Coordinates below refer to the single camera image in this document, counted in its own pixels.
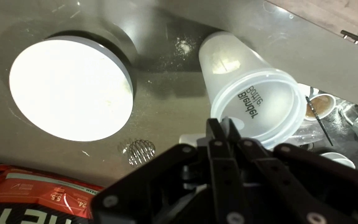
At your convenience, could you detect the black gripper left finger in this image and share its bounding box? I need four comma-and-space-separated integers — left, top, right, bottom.
89, 117, 255, 224

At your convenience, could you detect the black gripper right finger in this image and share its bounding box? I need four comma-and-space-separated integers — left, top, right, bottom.
221, 117, 358, 224

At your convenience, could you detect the white bowl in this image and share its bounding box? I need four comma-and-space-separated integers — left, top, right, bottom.
7, 35, 135, 143

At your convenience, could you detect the clear open shaker bottle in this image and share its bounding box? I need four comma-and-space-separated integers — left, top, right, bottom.
197, 30, 308, 152

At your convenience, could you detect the black red whey bag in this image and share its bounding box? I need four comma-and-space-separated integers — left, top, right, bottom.
0, 163, 105, 224

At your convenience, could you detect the white dish in sink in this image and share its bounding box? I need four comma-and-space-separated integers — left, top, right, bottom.
319, 150, 356, 170

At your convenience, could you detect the thin black utensil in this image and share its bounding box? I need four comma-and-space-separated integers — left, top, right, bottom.
304, 96, 334, 147

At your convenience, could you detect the cup with brown liquid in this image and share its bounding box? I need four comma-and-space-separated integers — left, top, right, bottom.
301, 92, 337, 123

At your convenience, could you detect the stainless steel sink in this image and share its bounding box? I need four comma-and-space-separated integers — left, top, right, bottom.
294, 82, 358, 178

